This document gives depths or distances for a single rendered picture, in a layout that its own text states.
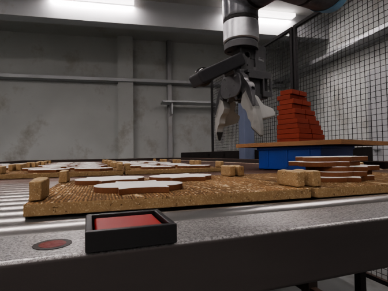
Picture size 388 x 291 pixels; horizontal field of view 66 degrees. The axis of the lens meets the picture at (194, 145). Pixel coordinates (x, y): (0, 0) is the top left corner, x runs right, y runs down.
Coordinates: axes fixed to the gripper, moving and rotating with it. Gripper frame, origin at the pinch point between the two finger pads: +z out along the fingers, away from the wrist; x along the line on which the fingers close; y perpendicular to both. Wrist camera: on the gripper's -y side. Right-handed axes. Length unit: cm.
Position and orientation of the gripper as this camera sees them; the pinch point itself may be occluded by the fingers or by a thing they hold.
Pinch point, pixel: (234, 139)
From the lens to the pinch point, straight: 61.5
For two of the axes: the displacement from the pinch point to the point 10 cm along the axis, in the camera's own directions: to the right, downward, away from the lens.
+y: 9.0, 0.0, 4.5
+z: 0.2, 10.0, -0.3
